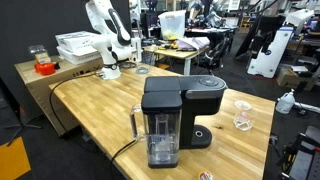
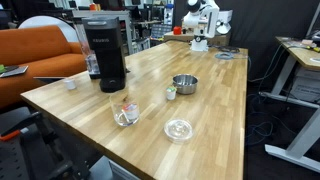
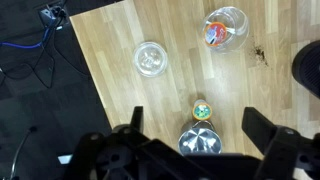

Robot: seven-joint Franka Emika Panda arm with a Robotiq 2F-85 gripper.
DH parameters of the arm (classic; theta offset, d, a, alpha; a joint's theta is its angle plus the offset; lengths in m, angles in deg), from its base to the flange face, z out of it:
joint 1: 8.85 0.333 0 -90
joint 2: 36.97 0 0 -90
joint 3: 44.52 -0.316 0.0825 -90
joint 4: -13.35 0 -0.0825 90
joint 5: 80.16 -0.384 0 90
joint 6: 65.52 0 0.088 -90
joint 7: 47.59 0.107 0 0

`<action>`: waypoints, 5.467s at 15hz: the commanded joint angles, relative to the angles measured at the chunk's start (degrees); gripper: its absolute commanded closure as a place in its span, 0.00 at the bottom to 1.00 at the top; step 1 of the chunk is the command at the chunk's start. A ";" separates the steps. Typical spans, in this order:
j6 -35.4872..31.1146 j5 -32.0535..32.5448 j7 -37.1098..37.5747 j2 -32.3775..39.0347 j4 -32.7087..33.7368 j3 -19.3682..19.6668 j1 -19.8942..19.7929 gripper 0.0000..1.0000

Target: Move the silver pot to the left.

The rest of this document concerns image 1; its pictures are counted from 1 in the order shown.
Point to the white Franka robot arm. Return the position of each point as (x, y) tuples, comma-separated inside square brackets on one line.
[(110, 40)]

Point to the grey tape roll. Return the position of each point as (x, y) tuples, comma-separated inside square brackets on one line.
[(142, 70)]

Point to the black coffee maker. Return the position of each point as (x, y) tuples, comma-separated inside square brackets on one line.
[(200, 96)]

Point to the light wood background table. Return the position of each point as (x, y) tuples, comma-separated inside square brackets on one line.
[(180, 53)]

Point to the clear water tank black lid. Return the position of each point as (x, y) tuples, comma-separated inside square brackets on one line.
[(163, 133)]

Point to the pale cloth pile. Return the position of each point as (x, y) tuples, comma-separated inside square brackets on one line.
[(193, 42)]

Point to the black office chair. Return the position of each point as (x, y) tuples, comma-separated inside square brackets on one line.
[(213, 55)]

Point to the clear plastic storage bin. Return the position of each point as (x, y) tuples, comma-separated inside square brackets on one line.
[(172, 25)]

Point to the clear glass cup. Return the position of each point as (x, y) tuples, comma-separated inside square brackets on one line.
[(243, 116)]

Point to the white flat box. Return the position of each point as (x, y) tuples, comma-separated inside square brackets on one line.
[(76, 39), (78, 56)]

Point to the coffee pod inside glass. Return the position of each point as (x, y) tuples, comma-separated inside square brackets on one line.
[(245, 117)]

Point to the small white coffee pod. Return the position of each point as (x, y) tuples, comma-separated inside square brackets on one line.
[(205, 176)]

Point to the orange bowl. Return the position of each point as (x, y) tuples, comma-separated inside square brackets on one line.
[(45, 68)]

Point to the white standing machine panel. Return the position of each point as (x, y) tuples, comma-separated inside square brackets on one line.
[(271, 50)]

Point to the white plastic jug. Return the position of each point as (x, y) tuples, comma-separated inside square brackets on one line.
[(285, 103)]

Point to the clear jar with label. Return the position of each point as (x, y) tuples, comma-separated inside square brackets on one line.
[(39, 53)]

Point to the cardboard coloured cabinet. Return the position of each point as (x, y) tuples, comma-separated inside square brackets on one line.
[(33, 86)]

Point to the brown cardboard box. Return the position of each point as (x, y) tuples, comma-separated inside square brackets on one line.
[(288, 78)]

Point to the black tripod stand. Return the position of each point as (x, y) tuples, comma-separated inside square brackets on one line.
[(21, 125)]

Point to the black metal cart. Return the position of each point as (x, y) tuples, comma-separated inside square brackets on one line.
[(303, 156)]

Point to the orange floor mat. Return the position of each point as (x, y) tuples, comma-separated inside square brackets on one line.
[(11, 161)]

